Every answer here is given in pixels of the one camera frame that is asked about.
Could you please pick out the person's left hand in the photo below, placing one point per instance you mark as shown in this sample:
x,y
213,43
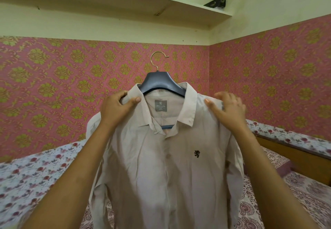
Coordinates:
x,y
112,111

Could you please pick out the person's right hand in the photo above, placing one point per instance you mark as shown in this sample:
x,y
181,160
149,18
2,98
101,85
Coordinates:
x,y
231,112

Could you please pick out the person's right thumb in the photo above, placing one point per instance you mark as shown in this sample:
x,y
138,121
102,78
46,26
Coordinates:
x,y
213,108

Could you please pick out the person's left thumb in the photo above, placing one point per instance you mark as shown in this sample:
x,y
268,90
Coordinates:
x,y
132,103

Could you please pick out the beige button-up shirt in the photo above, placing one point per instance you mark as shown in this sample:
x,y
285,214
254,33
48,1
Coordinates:
x,y
165,179

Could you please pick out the person's right forearm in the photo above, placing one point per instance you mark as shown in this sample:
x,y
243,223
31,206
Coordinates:
x,y
269,182

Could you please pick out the person's left forearm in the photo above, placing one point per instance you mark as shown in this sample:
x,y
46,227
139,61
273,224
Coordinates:
x,y
77,182

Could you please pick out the dark blue hanger, gold hook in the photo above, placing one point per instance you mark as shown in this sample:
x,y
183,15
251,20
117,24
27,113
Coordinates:
x,y
160,80

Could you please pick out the maroon patterned pillow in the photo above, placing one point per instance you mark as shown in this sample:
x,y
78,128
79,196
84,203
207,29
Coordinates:
x,y
274,160

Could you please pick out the white floral cushion cover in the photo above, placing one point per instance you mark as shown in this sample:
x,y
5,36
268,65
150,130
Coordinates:
x,y
292,137

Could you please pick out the small black object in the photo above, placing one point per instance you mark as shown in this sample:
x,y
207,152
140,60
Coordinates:
x,y
216,3

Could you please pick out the white floral bedsheet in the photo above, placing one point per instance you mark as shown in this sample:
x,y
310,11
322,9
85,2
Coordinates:
x,y
33,179

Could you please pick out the maroon patterned bedsheet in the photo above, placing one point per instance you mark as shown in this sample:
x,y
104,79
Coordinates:
x,y
305,203

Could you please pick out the wooden bed frame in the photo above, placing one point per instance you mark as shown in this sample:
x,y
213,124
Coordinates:
x,y
305,164

